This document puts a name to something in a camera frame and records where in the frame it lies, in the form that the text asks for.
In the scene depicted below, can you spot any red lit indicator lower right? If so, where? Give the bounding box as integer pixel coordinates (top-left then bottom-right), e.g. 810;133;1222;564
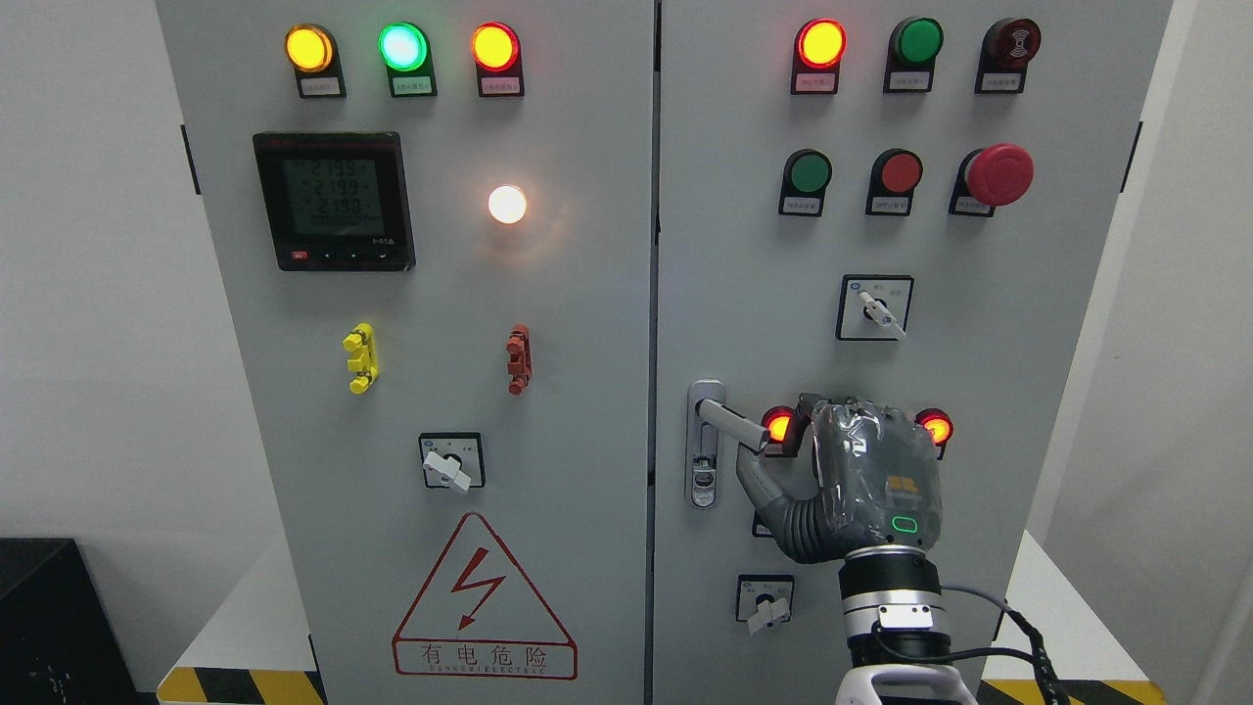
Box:
913;407;954;460

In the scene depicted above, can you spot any yellow indicator light top left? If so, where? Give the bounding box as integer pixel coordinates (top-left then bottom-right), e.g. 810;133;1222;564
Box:
284;23;348;99

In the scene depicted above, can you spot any red lit indicator top right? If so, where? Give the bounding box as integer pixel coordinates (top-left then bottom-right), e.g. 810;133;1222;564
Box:
789;18;847;95

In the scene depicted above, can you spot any red emergency stop button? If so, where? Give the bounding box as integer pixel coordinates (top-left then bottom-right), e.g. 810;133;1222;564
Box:
949;142;1035;217

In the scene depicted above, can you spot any green push button bottom left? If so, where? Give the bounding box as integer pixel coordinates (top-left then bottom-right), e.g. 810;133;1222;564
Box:
751;512;773;538

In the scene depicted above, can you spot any silver door handle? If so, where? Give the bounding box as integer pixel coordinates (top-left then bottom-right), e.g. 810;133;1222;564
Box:
685;379;769;508

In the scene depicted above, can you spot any green lit indicator light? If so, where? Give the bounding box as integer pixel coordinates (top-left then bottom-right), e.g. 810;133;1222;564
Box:
377;23;439;98

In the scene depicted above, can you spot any green push button upper row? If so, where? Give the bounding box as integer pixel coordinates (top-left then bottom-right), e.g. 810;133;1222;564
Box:
778;149;832;217

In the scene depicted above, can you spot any red high voltage warning sticker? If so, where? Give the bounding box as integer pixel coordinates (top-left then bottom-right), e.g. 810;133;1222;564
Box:
391;512;579;680

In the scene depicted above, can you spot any grey left cabinet door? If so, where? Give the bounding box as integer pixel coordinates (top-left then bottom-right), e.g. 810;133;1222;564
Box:
158;1;655;704

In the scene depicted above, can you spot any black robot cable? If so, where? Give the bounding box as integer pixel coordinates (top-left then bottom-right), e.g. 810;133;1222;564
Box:
871;586;1078;705

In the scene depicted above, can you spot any red lit indicator lower left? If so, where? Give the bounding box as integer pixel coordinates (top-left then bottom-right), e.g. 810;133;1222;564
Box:
762;404;794;458

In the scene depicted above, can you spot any bottom white rotary selector switch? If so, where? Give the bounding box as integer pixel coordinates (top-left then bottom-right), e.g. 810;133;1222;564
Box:
736;574;794;636

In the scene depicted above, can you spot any red push button upper row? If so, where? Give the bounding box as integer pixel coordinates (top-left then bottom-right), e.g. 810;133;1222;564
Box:
865;148;923;217

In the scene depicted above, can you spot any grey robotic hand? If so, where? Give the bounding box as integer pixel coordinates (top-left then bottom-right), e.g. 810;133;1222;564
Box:
736;394;944;565

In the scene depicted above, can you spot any left door rotary selector switch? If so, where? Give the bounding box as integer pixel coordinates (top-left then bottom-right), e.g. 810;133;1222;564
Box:
417;432;487;493

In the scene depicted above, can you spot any grey cabinet door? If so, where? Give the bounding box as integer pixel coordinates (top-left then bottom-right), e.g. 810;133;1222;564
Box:
652;1;1172;704
158;1;655;704

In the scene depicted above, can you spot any white lit indicator light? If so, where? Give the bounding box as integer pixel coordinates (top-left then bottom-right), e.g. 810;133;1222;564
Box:
487;184;529;225

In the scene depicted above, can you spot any green indicator top right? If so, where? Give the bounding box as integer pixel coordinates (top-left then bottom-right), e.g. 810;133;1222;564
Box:
883;18;944;94

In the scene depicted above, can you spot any red lit indicator left door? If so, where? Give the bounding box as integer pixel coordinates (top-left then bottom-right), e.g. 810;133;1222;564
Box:
471;20;525;98

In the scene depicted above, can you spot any black digital power meter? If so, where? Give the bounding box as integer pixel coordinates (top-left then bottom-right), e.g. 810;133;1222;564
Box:
254;131;416;270

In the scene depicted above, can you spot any black box lower left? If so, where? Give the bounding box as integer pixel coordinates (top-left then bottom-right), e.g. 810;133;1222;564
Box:
1;538;139;704

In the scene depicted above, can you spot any red lit indicator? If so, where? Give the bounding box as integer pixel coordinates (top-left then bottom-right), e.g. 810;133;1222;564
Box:
913;407;954;460
762;404;794;458
789;18;847;95

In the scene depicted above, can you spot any upper right rotary selector switch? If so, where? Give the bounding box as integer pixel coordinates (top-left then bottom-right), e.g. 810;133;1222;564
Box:
836;275;913;341

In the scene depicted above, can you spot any grey right cabinet door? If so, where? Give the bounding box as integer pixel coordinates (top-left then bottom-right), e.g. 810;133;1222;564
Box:
652;1;1172;704

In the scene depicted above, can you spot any white platform with hazard stripes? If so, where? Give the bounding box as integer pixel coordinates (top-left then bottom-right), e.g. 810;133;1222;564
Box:
154;533;1165;704

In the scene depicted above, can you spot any dark red buzzer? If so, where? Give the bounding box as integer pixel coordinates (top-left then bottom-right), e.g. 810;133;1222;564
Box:
974;18;1042;94

